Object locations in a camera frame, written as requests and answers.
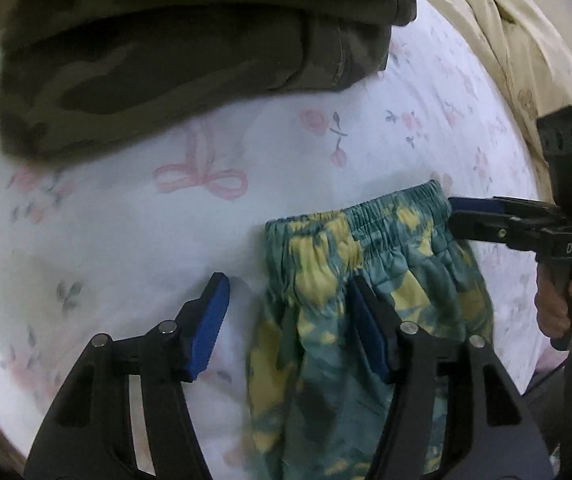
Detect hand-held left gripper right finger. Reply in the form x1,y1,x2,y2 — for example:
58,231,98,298
347,276,556,480

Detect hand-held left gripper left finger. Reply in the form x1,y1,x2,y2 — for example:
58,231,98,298
24,272,231,480

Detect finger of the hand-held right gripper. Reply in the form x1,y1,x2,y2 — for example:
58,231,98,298
447,196,557,252

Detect green yellow patterned pants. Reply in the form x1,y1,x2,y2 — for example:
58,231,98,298
246,180,496,480

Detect camouflage folded pants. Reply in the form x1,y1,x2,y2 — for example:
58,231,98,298
0,0,419,161

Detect person's right hand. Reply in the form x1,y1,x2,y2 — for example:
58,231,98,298
535,270,572,337

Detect white floral bed sheet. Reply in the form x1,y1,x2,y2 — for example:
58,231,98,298
0,0,542,480

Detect cream bear print blanket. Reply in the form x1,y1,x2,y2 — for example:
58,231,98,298
423,0,572,201

